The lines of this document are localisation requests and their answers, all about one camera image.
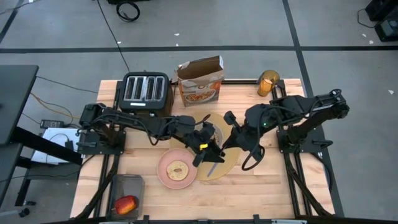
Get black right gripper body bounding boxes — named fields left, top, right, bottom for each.
left=231, top=104, right=270, bottom=151

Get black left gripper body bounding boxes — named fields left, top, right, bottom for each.
left=185, top=122, right=218, bottom=153

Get grey ceramic bowl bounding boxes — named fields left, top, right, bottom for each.
left=207, top=122, right=225, bottom=151

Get spoon with lavender handle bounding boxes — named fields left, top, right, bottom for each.
left=206, top=161, right=220, bottom=178

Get toasted bagel half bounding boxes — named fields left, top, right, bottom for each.
left=165, top=160, right=190, bottom=182

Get pink round plate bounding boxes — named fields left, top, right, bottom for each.
left=157, top=147, right=198, bottom=190

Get pumpkin cereal box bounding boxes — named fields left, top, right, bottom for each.
left=174, top=55, right=226, bottom=108

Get amber faceted glass tumbler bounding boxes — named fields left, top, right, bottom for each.
left=257, top=69, right=280, bottom=97

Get red yellow apple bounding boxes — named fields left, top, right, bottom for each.
left=114, top=195, right=137, bottom=215

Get cereal rings heap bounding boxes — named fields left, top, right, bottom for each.
left=213, top=126, right=223, bottom=147

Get round woven beige placemat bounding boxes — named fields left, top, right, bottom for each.
left=169, top=111, right=243, bottom=182

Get black four-slot toaster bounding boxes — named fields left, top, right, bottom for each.
left=118, top=72, right=174, bottom=118

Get clear dark plastic container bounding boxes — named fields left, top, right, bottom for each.
left=105, top=174, right=146, bottom=222

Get white paper sheet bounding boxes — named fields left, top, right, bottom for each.
left=30, top=127, right=82, bottom=165

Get black power adapter brick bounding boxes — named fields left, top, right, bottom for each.
left=39, top=119, right=65, bottom=129

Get black floor equipment case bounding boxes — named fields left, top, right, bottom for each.
left=374, top=15, right=398, bottom=43

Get black floor box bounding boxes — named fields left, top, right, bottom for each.
left=365, top=0, right=398, bottom=22

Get black desk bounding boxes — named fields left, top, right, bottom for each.
left=0, top=64, right=83, bottom=215

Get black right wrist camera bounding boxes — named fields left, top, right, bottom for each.
left=223, top=110, right=241, bottom=129

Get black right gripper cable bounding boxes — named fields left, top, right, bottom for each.
left=241, top=145, right=266, bottom=171

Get black aluminium table frame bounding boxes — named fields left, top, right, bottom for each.
left=71, top=79, right=345, bottom=224

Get black toaster power cord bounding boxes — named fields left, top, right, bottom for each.
left=169, top=73, right=180, bottom=94

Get long black floor cable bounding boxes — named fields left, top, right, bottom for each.
left=96, top=0, right=131, bottom=73

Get thin black floor cable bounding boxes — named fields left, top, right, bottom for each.
left=35, top=75, right=99, bottom=94

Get coiled black cable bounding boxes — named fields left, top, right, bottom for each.
left=116, top=1, right=141, bottom=23

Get yellow floor cable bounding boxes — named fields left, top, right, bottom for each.
left=29, top=91, right=94, bottom=121

